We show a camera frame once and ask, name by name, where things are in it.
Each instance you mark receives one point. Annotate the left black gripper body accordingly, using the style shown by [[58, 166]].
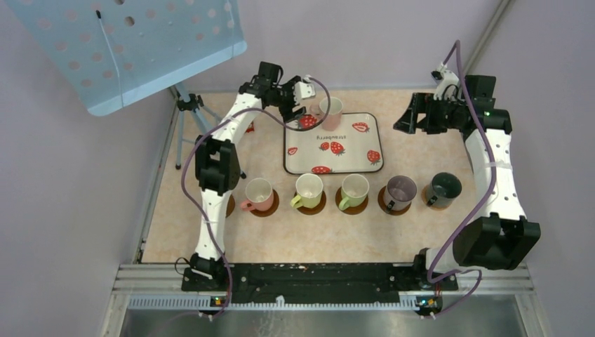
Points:
[[284, 97]]

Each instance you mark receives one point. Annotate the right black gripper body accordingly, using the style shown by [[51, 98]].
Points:
[[441, 115]]

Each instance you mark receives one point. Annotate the pale pink mug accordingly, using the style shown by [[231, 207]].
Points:
[[333, 118]]

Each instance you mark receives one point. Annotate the strawberry enamel tray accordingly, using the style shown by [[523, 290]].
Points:
[[353, 147]]

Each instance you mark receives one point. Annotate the purple mug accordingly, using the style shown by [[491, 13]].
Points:
[[401, 190]]

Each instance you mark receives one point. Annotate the woven rattan coaster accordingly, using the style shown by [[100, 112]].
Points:
[[436, 197]]

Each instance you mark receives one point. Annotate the yellow green mug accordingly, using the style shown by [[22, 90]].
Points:
[[309, 189]]

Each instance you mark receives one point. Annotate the dark green mug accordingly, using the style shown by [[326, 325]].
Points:
[[448, 181]]

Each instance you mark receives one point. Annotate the light green mug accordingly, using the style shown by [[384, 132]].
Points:
[[354, 190]]

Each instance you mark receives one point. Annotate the brown wooden coaster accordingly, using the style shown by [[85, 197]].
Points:
[[350, 210], [272, 211], [230, 206], [311, 211], [385, 208]]

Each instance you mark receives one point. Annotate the salmon pink mug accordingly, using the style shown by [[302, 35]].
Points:
[[259, 195]]

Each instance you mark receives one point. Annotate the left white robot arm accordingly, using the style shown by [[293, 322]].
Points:
[[216, 161]]

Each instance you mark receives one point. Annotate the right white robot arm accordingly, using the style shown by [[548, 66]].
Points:
[[499, 235]]

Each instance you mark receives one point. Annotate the blue perforated board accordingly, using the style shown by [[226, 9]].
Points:
[[115, 53]]

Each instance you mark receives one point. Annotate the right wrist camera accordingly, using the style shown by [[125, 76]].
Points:
[[444, 79]]

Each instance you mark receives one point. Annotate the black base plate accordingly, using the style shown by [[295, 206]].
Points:
[[316, 283]]

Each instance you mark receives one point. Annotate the white cable duct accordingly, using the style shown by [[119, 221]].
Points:
[[207, 303]]

